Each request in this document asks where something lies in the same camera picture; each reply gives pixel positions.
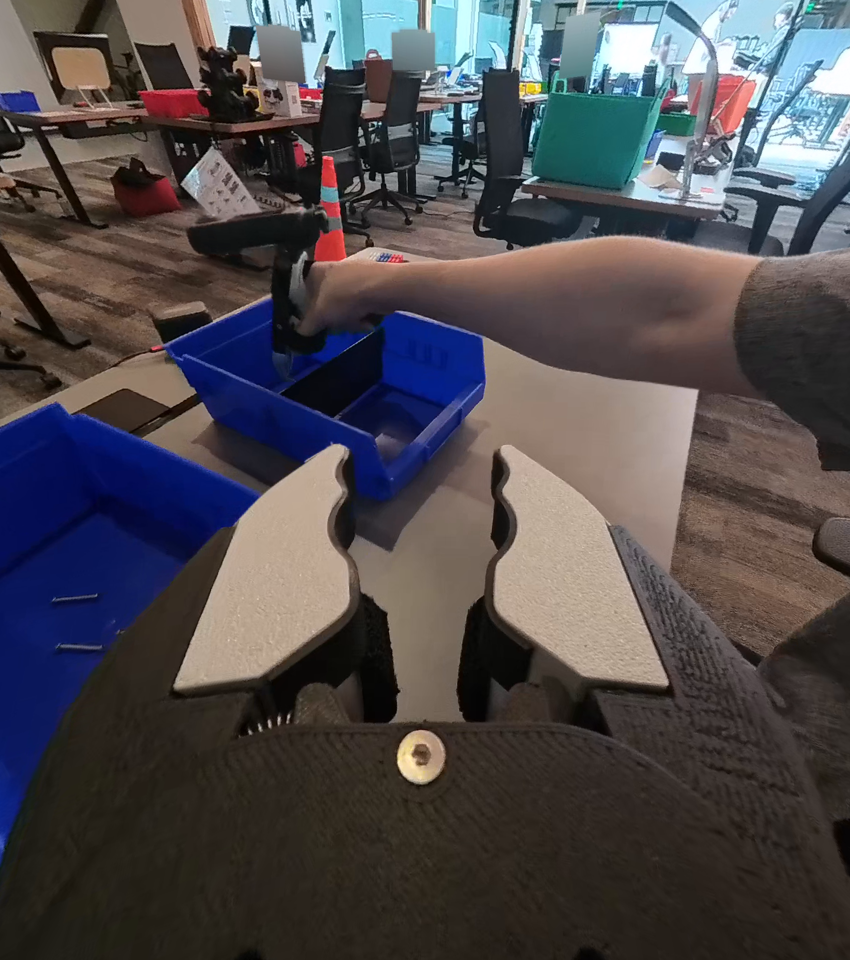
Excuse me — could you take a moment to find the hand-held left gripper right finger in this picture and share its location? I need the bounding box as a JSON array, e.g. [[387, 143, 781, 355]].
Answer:
[[483, 444, 672, 697]]

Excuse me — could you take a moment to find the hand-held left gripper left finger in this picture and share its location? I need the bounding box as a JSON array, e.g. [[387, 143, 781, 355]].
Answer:
[[172, 442, 363, 697]]

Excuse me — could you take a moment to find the blue divided plastic bin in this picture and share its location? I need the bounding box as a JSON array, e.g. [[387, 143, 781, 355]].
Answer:
[[164, 300, 487, 502]]

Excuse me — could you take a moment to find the blue labelled plastic bin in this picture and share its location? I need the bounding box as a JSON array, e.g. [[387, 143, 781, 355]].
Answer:
[[0, 402, 261, 935]]

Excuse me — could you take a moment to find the person's right forearm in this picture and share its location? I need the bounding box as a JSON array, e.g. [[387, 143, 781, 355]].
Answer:
[[383, 236, 771, 400]]

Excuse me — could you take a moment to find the person's right hand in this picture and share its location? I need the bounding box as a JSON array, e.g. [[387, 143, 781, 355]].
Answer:
[[296, 257, 397, 339]]

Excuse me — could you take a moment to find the black bin divider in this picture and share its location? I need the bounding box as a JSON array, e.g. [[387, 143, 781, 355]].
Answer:
[[280, 330, 388, 420]]

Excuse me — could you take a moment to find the white instruction sheet sign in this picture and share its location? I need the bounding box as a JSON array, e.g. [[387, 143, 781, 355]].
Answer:
[[180, 145, 263, 220]]

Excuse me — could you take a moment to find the orange blue-striped traffic cone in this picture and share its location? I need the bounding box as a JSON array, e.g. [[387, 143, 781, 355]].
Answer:
[[314, 154, 351, 263]]

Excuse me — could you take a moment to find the red bag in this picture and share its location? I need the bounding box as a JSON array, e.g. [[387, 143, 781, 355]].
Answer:
[[110, 157, 183, 219]]

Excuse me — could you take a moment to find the white product box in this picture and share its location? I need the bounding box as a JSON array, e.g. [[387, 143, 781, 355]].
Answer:
[[255, 78, 304, 118]]

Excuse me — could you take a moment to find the black robot toy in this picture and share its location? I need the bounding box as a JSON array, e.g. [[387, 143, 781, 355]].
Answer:
[[195, 45, 261, 123]]

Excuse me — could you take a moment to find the red plastic bin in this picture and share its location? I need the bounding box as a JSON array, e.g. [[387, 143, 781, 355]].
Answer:
[[137, 87, 210, 120]]

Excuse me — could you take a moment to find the black smartphone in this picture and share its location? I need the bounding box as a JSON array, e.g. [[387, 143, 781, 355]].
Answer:
[[71, 387, 173, 438]]

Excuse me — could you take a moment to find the black framed beige board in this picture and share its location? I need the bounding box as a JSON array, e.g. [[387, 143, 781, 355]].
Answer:
[[33, 30, 120, 108]]

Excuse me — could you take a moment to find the green fabric bin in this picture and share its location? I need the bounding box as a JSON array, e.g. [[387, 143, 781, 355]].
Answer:
[[531, 77, 667, 191]]

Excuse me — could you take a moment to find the silver gooseneck desk lamp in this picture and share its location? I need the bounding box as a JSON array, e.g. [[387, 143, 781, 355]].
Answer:
[[663, 0, 723, 201]]

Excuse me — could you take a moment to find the red basket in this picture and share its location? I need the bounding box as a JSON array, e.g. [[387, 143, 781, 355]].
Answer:
[[686, 73, 759, 138]]

